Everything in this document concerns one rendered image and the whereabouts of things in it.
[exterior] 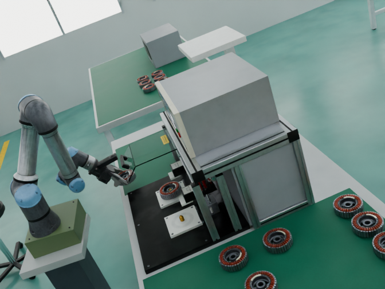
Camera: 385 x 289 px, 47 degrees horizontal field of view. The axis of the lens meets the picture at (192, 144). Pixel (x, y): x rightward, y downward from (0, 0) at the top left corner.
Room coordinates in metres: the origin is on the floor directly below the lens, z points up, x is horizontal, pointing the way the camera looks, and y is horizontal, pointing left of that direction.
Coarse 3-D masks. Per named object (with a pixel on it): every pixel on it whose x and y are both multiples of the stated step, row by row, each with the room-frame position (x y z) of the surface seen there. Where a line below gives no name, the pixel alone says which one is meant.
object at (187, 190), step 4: (208, 184) 1.64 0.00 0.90; (184, 188) 1.64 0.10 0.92; (188, 188) 1.63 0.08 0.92; (204, 188) 1.62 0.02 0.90; (208, 188) 1.61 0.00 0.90; (212, 188) 1.60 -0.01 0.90; (216, 188) 1.60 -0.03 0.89; (184, 192) 1.61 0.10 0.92; (188, 192) 1.60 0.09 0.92; (192, 192) 1.59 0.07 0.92; (204, 192) 1.59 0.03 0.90; (208, 192) 1.59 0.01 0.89; (184, 196) 1.59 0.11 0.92; (188, 196) 1.59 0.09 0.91; (192, 196) 1.59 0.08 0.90; (208, 196) 1.60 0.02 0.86; (180, 200) 1.62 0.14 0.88; (184, 200) 1.61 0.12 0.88; (188, 200) 1.58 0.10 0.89; (192, 200) 1.59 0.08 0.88; (208, 200) 1.63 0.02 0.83; (184, 204) 1.59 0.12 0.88
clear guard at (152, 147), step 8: (152, 136) 1.95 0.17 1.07; (168, 136) 1.89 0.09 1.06; (136, 144) 1.93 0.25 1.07; (144, 144) 1.90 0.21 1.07; (152, 144) 1.87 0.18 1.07; (160, 144) 1.84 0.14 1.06; (168, 144) 1.81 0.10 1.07; (128, 152) 1.91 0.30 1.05; (136, 152) 1.85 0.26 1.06; (144, 152) 1.82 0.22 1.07; (152, 152) 1.79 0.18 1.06; (160, 152) 1.76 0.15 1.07; (168, 152) 1.74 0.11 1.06; (128, 160) 1.85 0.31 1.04; (136, 160) 1.78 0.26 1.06; (144, 160) 1.75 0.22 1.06; (128, 176) 1.75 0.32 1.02
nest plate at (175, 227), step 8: (192, 208) 1.67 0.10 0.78; (168, 216) 1.68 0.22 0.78; (176, 216) 1.66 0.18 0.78; (184, 216) 1.64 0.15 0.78; (192, 216) 1.61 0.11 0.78; (168, 224) 1.62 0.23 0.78; (176, 224) 1.60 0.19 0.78; (184, 224) 1.58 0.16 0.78; (192, 224) 1.56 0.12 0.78; (200, 224) 1.55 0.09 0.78; (176, 232) 1.55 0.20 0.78; (184, 232) 1.54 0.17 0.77
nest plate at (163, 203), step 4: (180, 184) 1.91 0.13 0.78; (156, 192) 1.92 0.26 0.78; (180, 196) 1.80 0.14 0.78; (160, 200) 1.83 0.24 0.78; (164, 200) 1.82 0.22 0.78; (168, 200) 1.81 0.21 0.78; (172, 200) 1.79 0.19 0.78; (176, 200) 1.78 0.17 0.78; (160, 204) 1.80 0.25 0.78; (164, 204) 1.79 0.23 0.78; (168, 204) 1.78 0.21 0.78
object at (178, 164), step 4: (172, 164) 1.88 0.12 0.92; (176, 164) 1.87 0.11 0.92; (180, 164) 1.85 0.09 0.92; (172, 168) 1.84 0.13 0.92; (176, 168) 1.83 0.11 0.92; (180, 168) 1.83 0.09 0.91; (172, 172) 1.85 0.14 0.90; (176, 172) 1.83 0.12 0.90; (180, 172) 1.83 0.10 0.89; (184, 172) 1.83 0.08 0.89; (172, 176) 1.84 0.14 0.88; (176, 176) 1.83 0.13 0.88
